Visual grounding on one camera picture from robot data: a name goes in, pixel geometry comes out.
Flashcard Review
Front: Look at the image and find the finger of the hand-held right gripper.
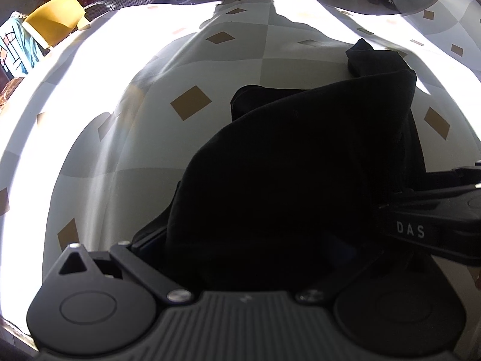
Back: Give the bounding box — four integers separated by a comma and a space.
411, 162, 481, 193

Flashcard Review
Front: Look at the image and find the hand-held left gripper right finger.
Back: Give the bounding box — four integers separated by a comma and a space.
295, 244, 384, 305

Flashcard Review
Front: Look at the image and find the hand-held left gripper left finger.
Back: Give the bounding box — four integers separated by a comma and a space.
58, 216, 194, 305

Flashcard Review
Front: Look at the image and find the black t-shirt red print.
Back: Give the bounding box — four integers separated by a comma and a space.
165, 38, 427, 298

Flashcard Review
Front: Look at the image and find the brown bread bag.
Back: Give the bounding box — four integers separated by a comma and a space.
0, 77, 25, 111

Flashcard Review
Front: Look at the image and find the blue printed cloth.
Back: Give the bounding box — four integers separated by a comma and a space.
0, 11, 44, 79

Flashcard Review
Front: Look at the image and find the yellow plastic chair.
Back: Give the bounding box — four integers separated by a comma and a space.
23, 0, 91, 48

